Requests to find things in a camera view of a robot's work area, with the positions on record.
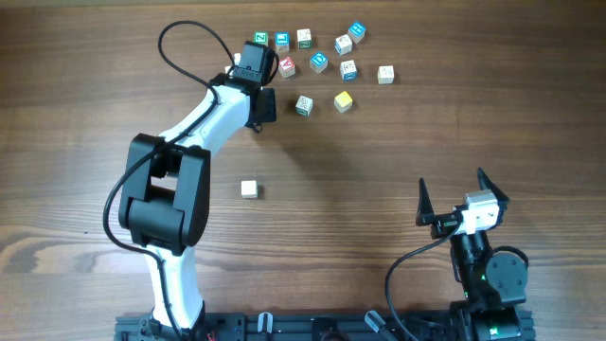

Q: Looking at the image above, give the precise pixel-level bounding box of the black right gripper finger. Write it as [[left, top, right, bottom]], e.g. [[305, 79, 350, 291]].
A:
[[477, 168, 510, 208], [416, 178, 436, 226]]

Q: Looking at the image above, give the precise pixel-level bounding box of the wooden block blue D top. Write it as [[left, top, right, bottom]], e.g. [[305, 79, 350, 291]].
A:
[[310, 51, 329, 73]]

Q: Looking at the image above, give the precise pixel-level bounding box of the wooden block number 2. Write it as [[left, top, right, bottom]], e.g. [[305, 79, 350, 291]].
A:
[[334, 34, 353, 56]]

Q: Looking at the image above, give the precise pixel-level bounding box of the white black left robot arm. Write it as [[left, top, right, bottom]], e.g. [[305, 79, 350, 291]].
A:
[[118, 42, 278, 340]]

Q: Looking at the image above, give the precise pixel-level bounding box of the wooden block green Z side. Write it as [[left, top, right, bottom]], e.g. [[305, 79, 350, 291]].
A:
[[295, 96, 313, 117]]

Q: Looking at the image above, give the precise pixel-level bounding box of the wooden block blue X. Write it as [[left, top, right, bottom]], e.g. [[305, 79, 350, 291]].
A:
[[340, 60, 358, 81]]

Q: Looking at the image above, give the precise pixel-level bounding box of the wooden block green top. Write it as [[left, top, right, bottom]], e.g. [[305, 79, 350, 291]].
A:
[[253, 31, 269, 45]]

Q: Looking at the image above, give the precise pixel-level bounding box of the wooden block red top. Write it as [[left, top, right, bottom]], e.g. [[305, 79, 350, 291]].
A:
[[278, 57, 296, 78]]

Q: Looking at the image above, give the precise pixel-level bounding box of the wooden block blue far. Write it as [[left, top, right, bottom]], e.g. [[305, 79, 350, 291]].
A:
[[348, 21, 366, 44]]

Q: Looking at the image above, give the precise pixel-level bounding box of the wooden block letter L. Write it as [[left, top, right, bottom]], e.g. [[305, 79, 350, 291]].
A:
[[377, 65, 395, 84]]

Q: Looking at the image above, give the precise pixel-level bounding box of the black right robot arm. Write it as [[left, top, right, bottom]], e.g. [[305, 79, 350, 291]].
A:
[[416, 169, 529, 340]]

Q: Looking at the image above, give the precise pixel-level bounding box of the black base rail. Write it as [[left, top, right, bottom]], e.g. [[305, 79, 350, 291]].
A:
[[113, 310, 539, 341]]

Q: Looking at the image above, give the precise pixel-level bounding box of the wooden block letter M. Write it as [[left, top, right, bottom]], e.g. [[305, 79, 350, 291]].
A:
[[241, 180, 258, 199]]

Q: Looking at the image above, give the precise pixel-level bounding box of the wooden block green Z front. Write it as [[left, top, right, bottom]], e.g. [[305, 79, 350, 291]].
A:
[[296, 28, 312, 49]]

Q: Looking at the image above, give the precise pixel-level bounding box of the wooden block yellow top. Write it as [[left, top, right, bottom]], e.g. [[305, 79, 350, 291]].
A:
[[334, 91, 353, 113]]

